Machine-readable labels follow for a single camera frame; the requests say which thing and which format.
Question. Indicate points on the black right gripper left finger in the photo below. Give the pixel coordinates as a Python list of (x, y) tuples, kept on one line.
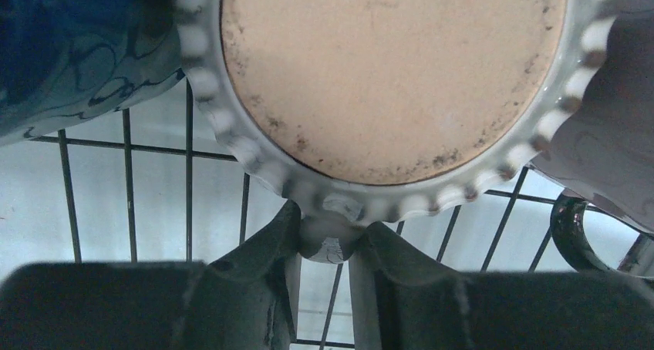
[(247, 299)]

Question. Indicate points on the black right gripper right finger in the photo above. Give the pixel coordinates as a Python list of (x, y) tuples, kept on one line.
[(403, 299)]

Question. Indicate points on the striped grey white mug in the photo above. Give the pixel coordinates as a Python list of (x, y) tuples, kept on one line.
[(364, 111)]

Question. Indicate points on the lilac purple mug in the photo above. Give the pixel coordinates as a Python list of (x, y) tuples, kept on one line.
[(603, 154)]

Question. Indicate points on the dark blue mug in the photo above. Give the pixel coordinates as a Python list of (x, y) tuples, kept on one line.
[(65, 62)]

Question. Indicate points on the black wire dish rack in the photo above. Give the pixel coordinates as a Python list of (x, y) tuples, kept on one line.
[(150, 183)]

